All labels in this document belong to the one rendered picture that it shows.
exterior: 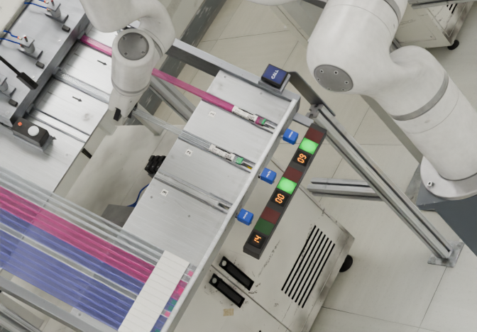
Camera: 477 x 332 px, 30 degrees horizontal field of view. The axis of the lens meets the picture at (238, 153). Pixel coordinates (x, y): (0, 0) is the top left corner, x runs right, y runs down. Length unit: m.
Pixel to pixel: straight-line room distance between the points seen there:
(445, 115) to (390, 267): 1.16
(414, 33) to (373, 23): 1.66
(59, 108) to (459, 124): 0.96
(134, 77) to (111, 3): 0.21
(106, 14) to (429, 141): 0.63
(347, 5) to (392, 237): 1.39
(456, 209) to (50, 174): 0.90
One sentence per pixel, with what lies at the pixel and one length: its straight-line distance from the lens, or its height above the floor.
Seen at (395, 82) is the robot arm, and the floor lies 0.99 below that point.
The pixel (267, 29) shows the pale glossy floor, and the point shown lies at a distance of 3.97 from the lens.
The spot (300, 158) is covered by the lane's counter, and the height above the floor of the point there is 0.66.
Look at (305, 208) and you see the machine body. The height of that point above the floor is 0.29.
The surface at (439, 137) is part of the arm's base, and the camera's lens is 1.54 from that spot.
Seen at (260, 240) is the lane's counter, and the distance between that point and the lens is 1.94.
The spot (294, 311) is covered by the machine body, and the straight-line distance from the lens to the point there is 2.53.
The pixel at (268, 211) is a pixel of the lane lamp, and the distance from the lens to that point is 1.96.
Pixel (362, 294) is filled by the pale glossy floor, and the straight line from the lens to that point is 2.63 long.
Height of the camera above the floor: 1.79
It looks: 31 degrees down
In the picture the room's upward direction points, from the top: 46 degrees counter-clockwise
